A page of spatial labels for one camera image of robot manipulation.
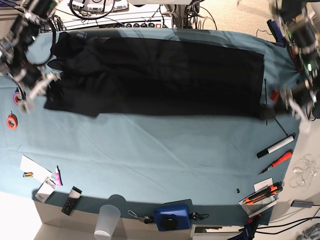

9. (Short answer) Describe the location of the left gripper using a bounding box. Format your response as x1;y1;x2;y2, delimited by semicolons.
259;84;313;133

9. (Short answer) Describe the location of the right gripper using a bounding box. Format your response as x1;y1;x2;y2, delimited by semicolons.
20;72;61;113

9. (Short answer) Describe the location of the black t-shirt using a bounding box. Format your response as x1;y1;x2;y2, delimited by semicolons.
44;32;264;118

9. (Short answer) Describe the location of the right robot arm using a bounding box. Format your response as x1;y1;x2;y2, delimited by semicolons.
0;0;61;113

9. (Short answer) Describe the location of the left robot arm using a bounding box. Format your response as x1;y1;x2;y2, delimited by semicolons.
260;0;320;133

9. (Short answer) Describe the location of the red cube block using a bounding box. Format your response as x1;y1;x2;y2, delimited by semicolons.
270;90;280;103

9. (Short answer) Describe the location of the purple tape roll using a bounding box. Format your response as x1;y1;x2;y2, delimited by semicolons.
13;87;26;106

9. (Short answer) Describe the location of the long black stick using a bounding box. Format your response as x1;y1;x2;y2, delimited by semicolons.
264;78;268;126

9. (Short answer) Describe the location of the black and white marker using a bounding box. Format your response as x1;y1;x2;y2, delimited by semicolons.
256;132;296;159

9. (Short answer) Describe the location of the orange tape roll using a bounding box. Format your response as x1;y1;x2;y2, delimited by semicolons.
6;112;18;130

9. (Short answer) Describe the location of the teal table cloth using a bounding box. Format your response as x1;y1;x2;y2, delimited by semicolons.
0;28;311;226

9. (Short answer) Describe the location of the white paper sheet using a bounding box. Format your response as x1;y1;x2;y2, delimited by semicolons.
20;155;52;183

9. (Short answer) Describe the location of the orange utility knife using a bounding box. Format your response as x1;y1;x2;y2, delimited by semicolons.
242;182;283;205

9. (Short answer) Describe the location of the small brass battery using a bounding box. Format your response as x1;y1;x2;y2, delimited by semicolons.
23;172;34;178

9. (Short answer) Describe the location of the pink packaged item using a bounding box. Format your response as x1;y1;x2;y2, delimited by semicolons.
54;165;63;187

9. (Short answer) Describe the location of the white card package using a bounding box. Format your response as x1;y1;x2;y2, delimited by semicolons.
35;177;57;203

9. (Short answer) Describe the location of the small black remote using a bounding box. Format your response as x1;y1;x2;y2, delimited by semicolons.
61;186;82;216

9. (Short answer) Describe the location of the blue box with knob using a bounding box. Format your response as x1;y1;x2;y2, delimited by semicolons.
153;204;192;232

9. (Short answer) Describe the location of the translucent plastic cup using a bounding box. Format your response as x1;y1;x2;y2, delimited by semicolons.
94;204;121;240

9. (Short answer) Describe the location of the orange handled screwdriver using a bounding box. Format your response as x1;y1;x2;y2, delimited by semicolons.
258;149;293;175

